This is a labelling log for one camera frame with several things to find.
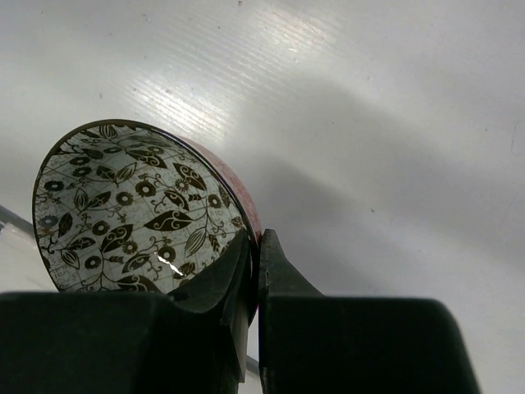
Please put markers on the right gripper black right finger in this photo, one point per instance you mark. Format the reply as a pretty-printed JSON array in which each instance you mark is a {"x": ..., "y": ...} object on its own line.
[{"x": 314, "y": 343}]

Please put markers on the black mounting rail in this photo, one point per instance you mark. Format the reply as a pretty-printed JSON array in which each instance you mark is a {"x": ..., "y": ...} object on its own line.
[{"x": 7, "y": 217}]

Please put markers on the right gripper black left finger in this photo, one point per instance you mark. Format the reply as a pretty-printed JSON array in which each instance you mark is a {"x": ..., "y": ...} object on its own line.
[{"x": 191, "y": 340}]

